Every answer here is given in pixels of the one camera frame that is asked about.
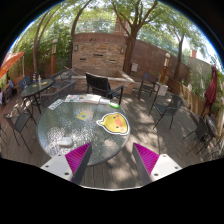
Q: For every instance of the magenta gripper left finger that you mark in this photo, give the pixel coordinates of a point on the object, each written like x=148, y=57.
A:
x=71, y=166

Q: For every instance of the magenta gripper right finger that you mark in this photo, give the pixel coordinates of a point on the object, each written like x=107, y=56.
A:
x=152, y=166

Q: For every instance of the round glass patio table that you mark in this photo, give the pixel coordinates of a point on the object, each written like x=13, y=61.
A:
x=63, y=122

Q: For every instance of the small yellow sticker card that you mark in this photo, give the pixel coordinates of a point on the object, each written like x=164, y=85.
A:
x=82, y=116

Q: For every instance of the black chair far right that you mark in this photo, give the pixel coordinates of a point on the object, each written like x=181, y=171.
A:
x=205, y=131

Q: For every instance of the white striped paper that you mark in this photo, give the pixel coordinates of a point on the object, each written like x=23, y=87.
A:
x=55, y=104

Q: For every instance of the green marker pen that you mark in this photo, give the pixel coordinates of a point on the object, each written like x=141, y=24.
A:
x=114, y=105

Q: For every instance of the black metal chair right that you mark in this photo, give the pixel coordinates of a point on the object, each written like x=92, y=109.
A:
x=166, y=110

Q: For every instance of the black metal chair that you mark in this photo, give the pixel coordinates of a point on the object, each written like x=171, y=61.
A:
x=17, y=120
x=166, y=110

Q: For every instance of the colourful printed sheet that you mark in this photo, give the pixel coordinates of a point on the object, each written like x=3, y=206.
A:
x=75, y=98

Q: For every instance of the black metal chair left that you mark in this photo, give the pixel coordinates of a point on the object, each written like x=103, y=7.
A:
x=17, y=120

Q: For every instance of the black chair at back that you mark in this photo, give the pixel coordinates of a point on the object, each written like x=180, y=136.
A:
x=148, y=83

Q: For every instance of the black wicker armchair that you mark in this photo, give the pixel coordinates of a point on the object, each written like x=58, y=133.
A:
x=101, y=86

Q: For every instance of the closed maroon patio umbrella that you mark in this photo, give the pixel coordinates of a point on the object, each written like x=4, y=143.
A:
x=210, y=94

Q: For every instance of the stone fountain basin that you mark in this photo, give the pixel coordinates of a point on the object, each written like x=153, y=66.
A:
x=115, y=79

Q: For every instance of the orange open umbrella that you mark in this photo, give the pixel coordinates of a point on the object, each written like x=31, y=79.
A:
x=9, y=60

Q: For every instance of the wooden lamp post right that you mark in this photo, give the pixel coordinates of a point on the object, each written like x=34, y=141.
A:
x=166, y=63

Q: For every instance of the wooden lamp post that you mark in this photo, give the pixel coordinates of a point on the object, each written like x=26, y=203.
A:
x=166, y=63
x=53, y=56

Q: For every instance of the wooden lamp post left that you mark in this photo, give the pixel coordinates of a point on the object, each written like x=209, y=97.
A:
x=53, y=56

